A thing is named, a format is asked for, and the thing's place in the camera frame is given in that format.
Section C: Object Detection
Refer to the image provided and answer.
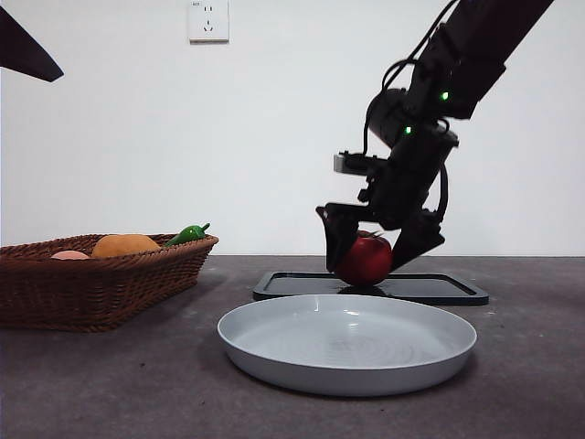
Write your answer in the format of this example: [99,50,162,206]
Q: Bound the red toy tomato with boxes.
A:
[335,230,395,287]

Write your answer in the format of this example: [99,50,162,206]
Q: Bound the black rectangular tray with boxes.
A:
[252,271,490,307]

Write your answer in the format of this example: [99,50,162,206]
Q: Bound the grey round plate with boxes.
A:
[216,294,478,398]

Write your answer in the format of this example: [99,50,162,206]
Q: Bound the green chili pepper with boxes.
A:
[163,222,211,249]

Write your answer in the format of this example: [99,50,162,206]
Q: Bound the brown wicker basket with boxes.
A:
[0,233,219,334]

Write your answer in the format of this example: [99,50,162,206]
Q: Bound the pale grey right wrist camera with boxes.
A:
[333,149,389,177]

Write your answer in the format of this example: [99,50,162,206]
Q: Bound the white wall socket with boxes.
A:
[188,0,230,45]

